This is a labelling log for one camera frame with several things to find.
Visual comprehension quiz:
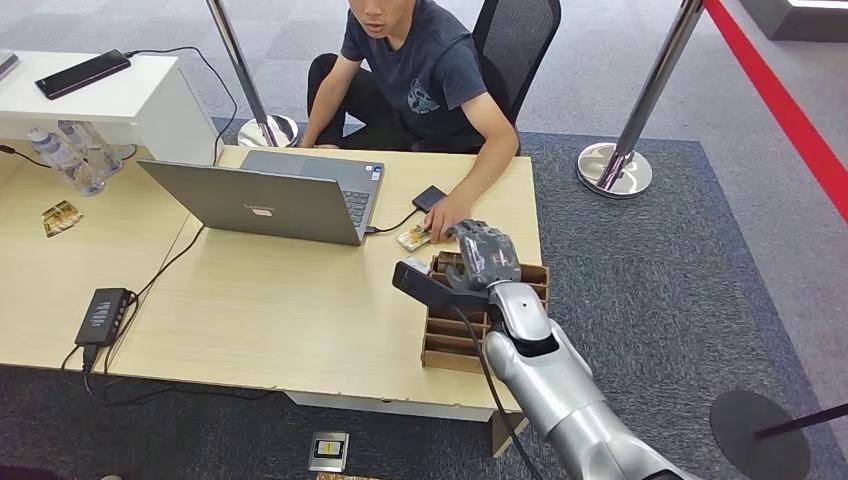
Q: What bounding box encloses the person's left hand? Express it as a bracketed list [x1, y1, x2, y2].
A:
[421, 196, 473, 244]

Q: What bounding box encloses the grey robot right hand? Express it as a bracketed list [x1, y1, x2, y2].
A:
[445, 218, 523, 293]

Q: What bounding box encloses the patterned card with white edge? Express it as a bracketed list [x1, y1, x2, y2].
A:
[397, 225, 433, 252]

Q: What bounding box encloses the brown wooden card organizer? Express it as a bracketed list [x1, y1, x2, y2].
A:
[421, 250, 552, 376]

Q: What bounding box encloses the person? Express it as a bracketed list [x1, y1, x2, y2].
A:
[299, 0, 520, 244]

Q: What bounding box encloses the dark grey rug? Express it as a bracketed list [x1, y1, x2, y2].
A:
[0, 117, 848, 480]

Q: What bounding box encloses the grey laptop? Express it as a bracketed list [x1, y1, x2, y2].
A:
[137, 149, 386, 248]

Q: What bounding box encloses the black mesh office chair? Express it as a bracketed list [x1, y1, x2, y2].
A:
[468, 0, 563, 157]

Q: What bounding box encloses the small grey square device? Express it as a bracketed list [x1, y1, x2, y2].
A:
[307, 431, 350, 474]

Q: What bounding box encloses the black stanchion with round base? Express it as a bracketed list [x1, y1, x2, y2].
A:
[708, 389, 848, 480]

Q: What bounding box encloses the red barrier belt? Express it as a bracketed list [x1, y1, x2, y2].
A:
[703, 0, 848, 223]

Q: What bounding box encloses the white cabinet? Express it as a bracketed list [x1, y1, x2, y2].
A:
[0, 50, 220, 167]

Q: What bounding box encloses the clear plastic water bottle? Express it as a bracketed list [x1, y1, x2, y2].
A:
[26, 127, 107, 198]
[57, 119, 125, 177]

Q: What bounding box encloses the black power hub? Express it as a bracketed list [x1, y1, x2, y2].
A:
[74, 287, 132, 348]

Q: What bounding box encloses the stack of gold cards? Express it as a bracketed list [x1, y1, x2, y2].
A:
[40, 199, 85, 238]

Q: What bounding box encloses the black box with lit top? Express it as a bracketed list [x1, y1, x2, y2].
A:
[738, 0, 848, 43]

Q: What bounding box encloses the black smartphone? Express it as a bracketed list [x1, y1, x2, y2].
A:
[34, 48, 132, 101]

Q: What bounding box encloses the black card reader cable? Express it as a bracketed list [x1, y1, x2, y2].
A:
[365, 208, 423, 236]

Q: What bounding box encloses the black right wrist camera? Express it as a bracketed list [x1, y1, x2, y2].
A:
[391, 259, 495, 316]

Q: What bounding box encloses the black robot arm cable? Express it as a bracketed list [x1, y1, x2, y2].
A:
[450, 305, 546, 480]

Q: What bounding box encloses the chrome stanchion post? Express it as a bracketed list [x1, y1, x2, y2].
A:
[205, 0, 301, 149]
[576, 0, 705, 200]

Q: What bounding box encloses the black phone charging cable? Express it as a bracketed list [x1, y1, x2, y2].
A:
[124, 44, 238, 167]

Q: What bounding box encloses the black laptop power cable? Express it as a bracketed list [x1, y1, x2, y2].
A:
[102, 223, 207, 376]

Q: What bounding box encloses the black hub mains cable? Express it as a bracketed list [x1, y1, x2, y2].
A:
[60, 344, 274, 407]

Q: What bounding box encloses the thin black desk cable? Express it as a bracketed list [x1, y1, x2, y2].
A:
[0, 144, 53, 170]

